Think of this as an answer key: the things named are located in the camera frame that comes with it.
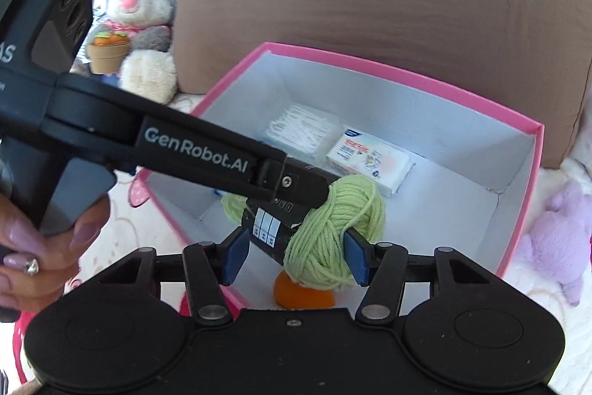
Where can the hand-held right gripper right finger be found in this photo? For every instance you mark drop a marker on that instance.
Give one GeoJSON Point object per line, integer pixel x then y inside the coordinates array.
{"type": "Point", "coordinates": [356, 258]}

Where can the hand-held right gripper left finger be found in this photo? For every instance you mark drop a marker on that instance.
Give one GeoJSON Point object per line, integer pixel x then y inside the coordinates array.
{"type": "Point", "coordinates": [236, 258]}

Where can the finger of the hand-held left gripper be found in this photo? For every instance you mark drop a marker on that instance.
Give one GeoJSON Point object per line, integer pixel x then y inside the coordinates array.
{"type": "Point", "coordinates": [300, 184]}

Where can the green yarn ball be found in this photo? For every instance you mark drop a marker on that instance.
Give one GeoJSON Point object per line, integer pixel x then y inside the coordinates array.
{"type": "Point", "coordinates": [342, 210]}

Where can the white wet wipes pack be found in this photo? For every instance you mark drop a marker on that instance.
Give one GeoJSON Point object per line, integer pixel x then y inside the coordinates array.
{"type": "Point", "coordinates": [365, 159]}

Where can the pink cardboard box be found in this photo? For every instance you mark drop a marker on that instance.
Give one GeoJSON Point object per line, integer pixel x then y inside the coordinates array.
{"type": "Point", "coordinates": [439, 122]}

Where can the person's left hand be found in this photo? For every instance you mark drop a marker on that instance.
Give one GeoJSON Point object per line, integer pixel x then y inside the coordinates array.
{"type": "Point", "coordinates": [51, 254]}

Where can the clear pack of cotton swabs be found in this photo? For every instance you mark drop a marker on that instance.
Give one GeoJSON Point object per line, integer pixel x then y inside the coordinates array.
{"type": "Point", "coordinates": [300, 126]}

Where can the orange ball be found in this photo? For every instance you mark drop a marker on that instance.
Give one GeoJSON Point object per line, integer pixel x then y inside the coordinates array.
{"type": "Point", "coordinates": [300, 298]}

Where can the red bear printed blanket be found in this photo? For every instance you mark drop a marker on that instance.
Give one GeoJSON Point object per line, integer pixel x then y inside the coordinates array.
{"type": "Point", "coordinates": [152, 228]}

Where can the brown embroidered cushion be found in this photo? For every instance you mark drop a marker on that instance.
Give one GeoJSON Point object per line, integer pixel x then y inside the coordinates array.
{"type": "Point", "coordinates": [277, 6]}

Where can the purple plush toy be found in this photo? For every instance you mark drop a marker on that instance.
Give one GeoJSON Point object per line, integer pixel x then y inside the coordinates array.
{"type": "Point", "coordinates": [559, 237]}

